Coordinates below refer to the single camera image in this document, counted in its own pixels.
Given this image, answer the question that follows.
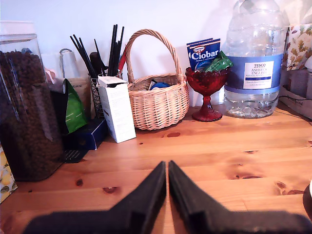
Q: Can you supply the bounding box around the glass jar of coffee beans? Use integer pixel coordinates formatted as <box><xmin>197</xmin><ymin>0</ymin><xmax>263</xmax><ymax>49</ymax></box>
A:
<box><xmin>0</xmin><ymin>21</ymin><xmax>64</xmax><ymax>182</ymax></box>

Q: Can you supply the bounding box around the pink plastic item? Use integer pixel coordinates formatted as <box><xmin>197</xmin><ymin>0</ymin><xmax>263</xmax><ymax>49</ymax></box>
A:
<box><xmin>44</xmin><ymin>68</ymin><xmax>57</xmax><ymax>85</ymax></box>

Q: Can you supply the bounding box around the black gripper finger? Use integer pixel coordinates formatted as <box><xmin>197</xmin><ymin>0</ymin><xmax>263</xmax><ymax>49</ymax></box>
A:
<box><xmin>107</xmin><ymin>160</ymin><xmax>168</xmax><ymax>234</ymax></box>
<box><xmin>169</xmin><ymin>160</ymin><xmax>230</xmax><ymax>234</ymax></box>

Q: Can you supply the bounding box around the green and black bag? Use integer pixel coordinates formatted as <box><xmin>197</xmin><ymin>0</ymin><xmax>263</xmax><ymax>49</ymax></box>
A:
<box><xmin>50</xmin><ymin>78</ymin><xmax>88</xmax><ymax>136</ymax></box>

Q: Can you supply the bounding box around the brown paper bag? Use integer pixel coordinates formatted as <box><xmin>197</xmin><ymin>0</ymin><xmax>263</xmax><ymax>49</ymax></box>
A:
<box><xmin>65</xmin><ymin>77</ymin><xmax>92</xmax><ymax>116</ymax></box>

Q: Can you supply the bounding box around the green foil sachet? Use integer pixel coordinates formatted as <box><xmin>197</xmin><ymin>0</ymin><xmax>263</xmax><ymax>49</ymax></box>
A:
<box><xmin>203</xmin><ymin>50</ymin><xmax>234</xmax><ymax>73</ymax></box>

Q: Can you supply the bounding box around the wicker basket with handle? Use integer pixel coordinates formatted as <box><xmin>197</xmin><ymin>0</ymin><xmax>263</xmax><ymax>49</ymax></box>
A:
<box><xmin>125</xmin><ymin>28</ymin><xmax>190</xmax><ymax>131</ymax></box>

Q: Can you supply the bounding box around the black reed stick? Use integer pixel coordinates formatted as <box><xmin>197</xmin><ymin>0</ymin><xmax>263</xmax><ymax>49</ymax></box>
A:
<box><xmin>78</xmin><ymin>37</ymin><xmax>99</xmax><ymax>73</ymax></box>
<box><xmin>72</xmin><ymin>34</ymin><xmax>98</xmax><ymax>74</ymax></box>
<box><xmin>69</xmin><ymin>35</ymin><xmax>96</xmax><ymax>75</ymax></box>
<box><xmin>114</xmin><ymin>25</ymin><xmax>125</xmax><ymax>76</ymax></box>
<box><xmin>108</xmin><ymin>24</ymin><xmax>116</xmax><ymax>76</ymax></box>
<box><xmin>111</xmin><ymin>23</ymin><xmax>119</xmax><ymax>76</ymax></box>

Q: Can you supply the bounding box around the blue Ciobar sachet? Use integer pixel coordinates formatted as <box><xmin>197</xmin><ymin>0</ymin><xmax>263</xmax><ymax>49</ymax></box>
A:
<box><xmin>189</xmin><ymin>40</ymin><xmax>221</xmax><ymax>72</ymax></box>
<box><xmin>186</xmin><ymin>38</ymin><xmax>214</xmax><ymax>49</ymax></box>

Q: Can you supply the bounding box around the wire utensil holder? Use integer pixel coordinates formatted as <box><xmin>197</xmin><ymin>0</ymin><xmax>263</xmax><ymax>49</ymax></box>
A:
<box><xmin>88</xmin><ymin>70</ymin><xmax>122</xmax><ymax>120</ymax></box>

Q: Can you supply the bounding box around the large clear water bottle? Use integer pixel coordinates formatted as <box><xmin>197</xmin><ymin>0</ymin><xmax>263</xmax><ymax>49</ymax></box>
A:
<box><xmin>223</xmin><ymin>0</ymin><xmax>289</xmax><ymax>119</ymax></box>

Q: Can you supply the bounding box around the red utensil handle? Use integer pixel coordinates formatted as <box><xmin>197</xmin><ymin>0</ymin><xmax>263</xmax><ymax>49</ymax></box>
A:
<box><xmin>118</xmin><ymin>45</ymin><xmax>128</xmax><ymax>73</ymax></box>

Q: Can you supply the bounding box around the thin black stick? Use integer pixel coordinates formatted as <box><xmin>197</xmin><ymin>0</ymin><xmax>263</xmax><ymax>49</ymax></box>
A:
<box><xmin>94</xmin><ymin>38</ymin><xmax>109</xmax><ymax>71</ymax></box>

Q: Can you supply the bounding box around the white carton box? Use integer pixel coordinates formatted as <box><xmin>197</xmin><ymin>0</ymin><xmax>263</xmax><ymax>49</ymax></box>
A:
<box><xmin>97</xmin><ymin>75</ymin><xmax>137</xmax><ymax>144</ymax></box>

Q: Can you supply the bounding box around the blue round item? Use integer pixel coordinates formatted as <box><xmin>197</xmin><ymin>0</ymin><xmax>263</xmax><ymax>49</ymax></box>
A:
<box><xmin>148</xmin><ymin>80</ymin><xmax>171</xmax><ymax>92</ymax></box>

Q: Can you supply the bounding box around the floral print napkin pack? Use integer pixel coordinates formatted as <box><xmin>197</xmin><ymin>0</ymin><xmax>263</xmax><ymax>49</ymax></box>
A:
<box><xmin>282</xmin><ymin>23</ymin><xmax>312</xmax><ymax>72</ymax></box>

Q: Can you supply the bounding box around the dark brown wooden utensil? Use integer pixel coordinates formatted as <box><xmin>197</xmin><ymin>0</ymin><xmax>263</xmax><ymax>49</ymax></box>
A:
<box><xmin>89</xmin><ymin>51</ymin><xmax>106</xmax><ymax>77</ymax></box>

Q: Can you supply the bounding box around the grey cardboard tray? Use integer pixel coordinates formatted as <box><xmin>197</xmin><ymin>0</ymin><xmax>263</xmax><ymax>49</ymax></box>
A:
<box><xmin>279</xmin><ymin>68</ymin><xmax>312</xmax><ymax>120</ymax></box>

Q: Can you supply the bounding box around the red glass goblet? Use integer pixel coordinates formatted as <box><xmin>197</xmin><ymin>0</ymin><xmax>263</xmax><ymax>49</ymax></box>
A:
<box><xmin>185</xmin><ymin>66</ymin><xmax>231</xmax><ymax>122</ymax></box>

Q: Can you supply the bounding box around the lemon print box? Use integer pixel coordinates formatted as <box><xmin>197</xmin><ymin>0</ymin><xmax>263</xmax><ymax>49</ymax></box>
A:
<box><xmin>0</xmin><ymin>143</ymin><xmax>18</xmax><ymax>204</ymax></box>

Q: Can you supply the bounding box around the white grater with loop handle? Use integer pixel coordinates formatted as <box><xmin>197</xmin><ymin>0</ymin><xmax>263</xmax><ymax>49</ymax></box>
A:
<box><xmin>59</xmin><ymin>48</ymin><xmax>81</xmax><ymax>79</ymax></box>

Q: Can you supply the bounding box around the black slotted plastic piece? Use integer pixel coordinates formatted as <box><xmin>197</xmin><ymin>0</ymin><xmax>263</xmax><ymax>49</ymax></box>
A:
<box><xmin>63</xmin><ymin>149</ymin><xmax>89</xmax><ymax>163</ymax></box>

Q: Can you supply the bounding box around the dark blue box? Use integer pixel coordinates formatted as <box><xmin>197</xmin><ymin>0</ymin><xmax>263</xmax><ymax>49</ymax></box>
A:
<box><xmin>62</xmin><ymin>118</ymin><xmax>109</xmax><ymax>151</ymax></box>

